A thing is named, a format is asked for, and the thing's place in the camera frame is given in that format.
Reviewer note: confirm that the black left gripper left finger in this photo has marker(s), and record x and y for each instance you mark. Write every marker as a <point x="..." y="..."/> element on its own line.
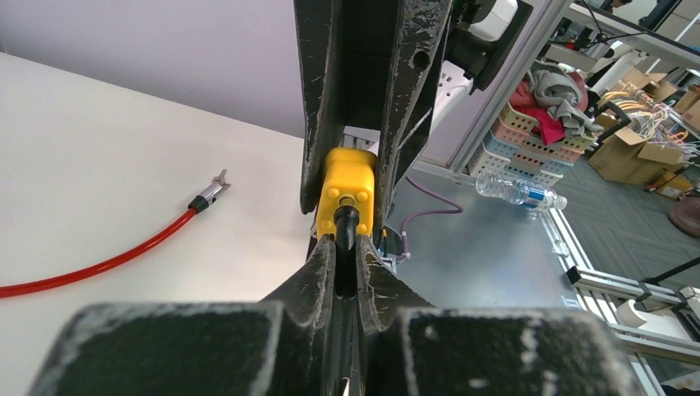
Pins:
<point x="302" y="365"/>

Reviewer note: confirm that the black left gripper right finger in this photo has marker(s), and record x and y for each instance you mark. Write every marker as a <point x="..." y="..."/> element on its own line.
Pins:
<point x="392" y="336"/>

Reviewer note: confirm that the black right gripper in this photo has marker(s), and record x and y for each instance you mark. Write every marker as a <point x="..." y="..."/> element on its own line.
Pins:
<point x="375" y="64"/>

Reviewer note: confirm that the yellow padlock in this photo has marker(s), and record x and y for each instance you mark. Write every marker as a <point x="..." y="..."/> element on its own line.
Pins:
<point x="346" y="209"/>

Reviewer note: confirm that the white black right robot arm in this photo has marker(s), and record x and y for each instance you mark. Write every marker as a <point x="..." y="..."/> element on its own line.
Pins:
<point x="478" y="57"/>

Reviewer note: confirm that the plastic water bottle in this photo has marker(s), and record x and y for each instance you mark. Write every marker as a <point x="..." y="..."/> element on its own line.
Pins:
<point x="535" y="198"/>

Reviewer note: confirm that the stacked plastic baskets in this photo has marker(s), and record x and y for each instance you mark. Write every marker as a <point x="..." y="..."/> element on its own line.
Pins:
<point x="512" y="148"/>

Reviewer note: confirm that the cardboard box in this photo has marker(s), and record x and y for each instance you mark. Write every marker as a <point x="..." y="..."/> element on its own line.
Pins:
<point x="625" y="157"/>

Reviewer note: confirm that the aluminium frame rail right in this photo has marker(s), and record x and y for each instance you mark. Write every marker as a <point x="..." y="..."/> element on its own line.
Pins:
<point x="458" y="136"/>

